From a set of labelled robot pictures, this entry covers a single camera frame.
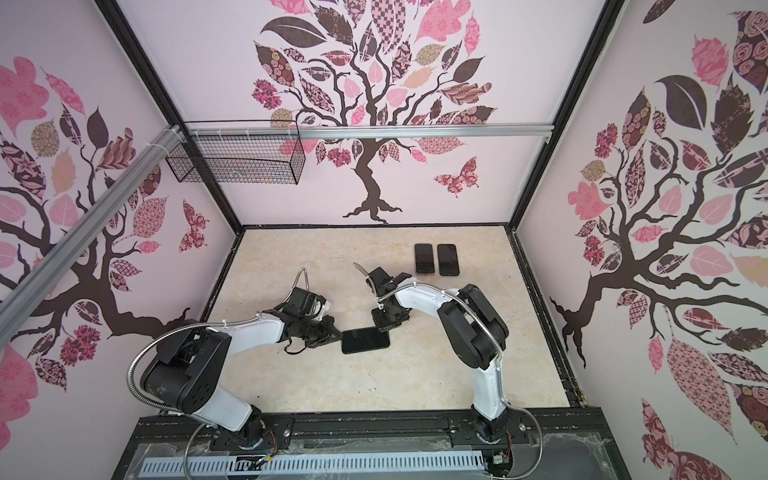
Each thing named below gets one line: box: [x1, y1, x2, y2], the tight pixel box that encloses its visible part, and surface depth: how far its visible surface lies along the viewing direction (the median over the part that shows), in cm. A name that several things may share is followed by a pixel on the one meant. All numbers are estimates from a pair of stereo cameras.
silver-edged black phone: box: [341, 327, 390, 354], surface depth 89 cm
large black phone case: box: [437, 244, 460, 276], surface depth 112 cm
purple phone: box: [415, 243, 435, 274], surface depth 110 cm
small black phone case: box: [341, 327, 390, 355], surface depth 89 cm
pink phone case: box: [414, 243, 436, 276], surface depth 110 cm
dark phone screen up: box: [437, 244, 460, 276], surface depth 112 cm
